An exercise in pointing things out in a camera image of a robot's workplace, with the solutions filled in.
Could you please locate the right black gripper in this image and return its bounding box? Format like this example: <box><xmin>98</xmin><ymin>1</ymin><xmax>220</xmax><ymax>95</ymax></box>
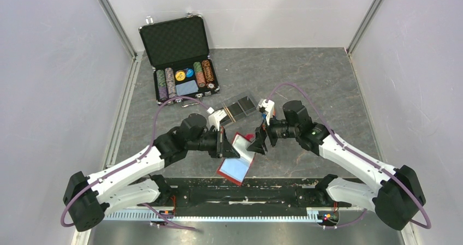
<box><xmin>247</xmin><ymin>111</ymin><xmax>299</xmax><ymax>155</ymax></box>

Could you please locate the yellow poker chip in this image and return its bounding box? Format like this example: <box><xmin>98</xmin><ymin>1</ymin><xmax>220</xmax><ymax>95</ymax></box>
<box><xmin>175</xmin><ymin>70</ymin><xmax>186</xmax><ymax>81</ymax></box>

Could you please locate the red leather card holder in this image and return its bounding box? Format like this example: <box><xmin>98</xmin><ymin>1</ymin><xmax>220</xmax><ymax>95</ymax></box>
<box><xmin>216</xmin><ymin>132</ymin><xmax>256</xmax><ymax>187</ymax></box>

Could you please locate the black poker chip case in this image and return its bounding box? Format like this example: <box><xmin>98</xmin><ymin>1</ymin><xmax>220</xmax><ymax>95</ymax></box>
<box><xmin>139</xmin><ymin>15</ymin><xmax>220</xmax><ymax>104</ymax></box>

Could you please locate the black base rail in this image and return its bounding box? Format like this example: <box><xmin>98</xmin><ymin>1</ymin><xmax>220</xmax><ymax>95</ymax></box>
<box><xmin>101</xmin><ymin>176</ymin><xmax>389</xmax><ymax>217</ymax></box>

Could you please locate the clear box with black cards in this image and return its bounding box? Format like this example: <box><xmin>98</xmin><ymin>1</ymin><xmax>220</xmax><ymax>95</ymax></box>
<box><xmin>216</xmin><ymin>91</ymin><xmax>257</xmax><ymax>127</ymax></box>

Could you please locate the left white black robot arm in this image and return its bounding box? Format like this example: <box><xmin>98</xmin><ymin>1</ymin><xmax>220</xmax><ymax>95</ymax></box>
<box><xmin>61</xmin><ymin>113</ymin><xmax>240</xmax><ymax>232</ymax></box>

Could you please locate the blue poker chip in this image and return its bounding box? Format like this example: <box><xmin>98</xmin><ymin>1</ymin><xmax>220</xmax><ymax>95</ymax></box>
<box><xmin>185</xmin><ymin>68</ymin><xmax>195</xmax><ymax>78</ymax></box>

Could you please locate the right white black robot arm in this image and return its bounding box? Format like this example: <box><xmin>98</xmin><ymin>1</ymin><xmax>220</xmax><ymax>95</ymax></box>
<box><xmin>247</xmin><ymin>99</ymin><xmax>426</xmax><ymax>231</ymax></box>

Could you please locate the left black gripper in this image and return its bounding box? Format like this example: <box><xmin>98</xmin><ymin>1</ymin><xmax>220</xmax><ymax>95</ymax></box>
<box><xmin>187</xmin><ymin>127</ymin><xmax>240</xmax><ymax>159</ymax></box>

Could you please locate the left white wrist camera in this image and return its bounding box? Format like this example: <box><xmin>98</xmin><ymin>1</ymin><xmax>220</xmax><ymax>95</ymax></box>
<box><xmin>206</xmin><ymin>107</ymin><xmax>228</xmax><ymax>130</ymax></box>

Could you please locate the blue orange tape dispenser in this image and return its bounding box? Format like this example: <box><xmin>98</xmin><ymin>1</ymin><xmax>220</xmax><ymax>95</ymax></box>
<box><xmin>263</xmin><ymin>105</ymin><xmax>275</xmax><ymax>125</ymax></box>

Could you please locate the blue card deck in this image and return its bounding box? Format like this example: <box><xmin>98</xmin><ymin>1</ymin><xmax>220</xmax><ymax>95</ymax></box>
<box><xmin>176</xmin><ymin>80</ymin><xmax>199</xmax><ymax>96</ymax></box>

